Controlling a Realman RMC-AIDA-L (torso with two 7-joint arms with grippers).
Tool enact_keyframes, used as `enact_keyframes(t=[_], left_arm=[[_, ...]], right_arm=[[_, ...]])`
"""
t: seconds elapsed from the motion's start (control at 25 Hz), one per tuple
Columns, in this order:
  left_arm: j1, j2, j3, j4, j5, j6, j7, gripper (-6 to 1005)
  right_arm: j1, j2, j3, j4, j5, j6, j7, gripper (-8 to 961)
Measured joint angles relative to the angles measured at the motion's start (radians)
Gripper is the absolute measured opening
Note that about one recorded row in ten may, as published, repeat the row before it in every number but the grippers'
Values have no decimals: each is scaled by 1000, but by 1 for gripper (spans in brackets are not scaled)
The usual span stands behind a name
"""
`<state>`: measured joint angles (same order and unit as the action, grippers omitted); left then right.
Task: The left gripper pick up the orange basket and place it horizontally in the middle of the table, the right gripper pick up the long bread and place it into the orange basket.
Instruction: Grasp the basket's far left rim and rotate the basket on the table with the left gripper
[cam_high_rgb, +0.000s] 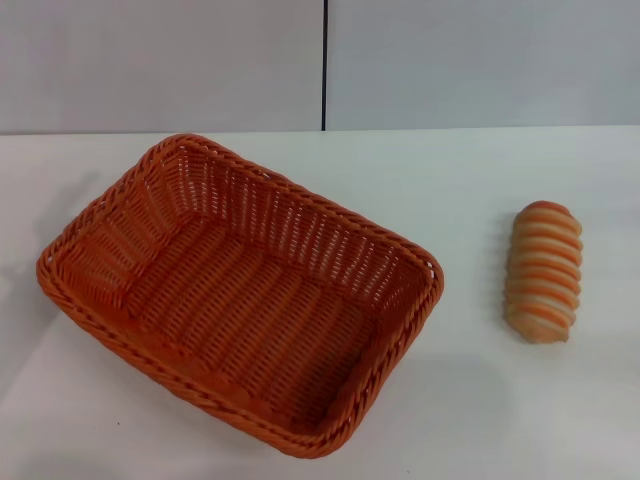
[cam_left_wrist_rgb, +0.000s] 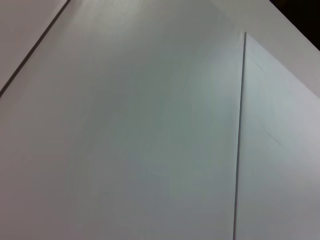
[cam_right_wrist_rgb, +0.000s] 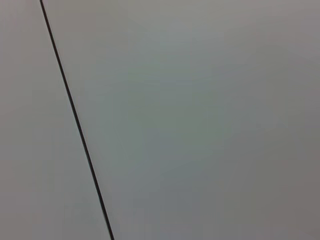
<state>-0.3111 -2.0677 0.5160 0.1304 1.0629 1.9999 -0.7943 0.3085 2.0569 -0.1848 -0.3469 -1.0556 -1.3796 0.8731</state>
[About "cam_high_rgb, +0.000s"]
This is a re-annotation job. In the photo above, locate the orange woven plastic basket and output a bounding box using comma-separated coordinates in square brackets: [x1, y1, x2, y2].
[35, 132, 446, 460]

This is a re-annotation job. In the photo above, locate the striped long bread roll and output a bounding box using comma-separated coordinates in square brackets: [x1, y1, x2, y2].
[503, 199, 585, 346]

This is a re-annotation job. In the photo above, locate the black vertical wall strip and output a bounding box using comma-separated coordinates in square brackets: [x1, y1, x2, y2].
[321, 0, 330, 132]

